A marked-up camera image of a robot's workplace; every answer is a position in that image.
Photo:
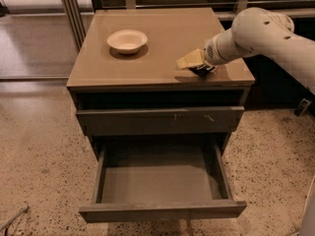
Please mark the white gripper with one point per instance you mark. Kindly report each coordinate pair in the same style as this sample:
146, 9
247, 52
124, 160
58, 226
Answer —
213, 53

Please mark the black rxbar chocolate wrapper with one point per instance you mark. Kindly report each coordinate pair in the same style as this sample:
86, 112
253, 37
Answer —
202, 70

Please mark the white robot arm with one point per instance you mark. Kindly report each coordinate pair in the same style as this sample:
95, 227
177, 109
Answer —
277, 170

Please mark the grey top drawer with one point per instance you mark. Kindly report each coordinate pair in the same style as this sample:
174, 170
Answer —
222, 119

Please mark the grey drawer cabinet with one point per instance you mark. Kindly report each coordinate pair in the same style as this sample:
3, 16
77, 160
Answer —
103, 79

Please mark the open grey middle drawer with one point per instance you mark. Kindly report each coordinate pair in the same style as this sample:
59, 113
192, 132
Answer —
155, 183

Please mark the white ceramic bowl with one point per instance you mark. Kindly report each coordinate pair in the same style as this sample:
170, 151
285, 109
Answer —
127, 41

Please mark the small black floor device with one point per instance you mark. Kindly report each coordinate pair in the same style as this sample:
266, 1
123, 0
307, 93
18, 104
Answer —
302, 107

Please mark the grey metal rod on floor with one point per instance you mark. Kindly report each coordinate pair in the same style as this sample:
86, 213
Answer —
7, 223

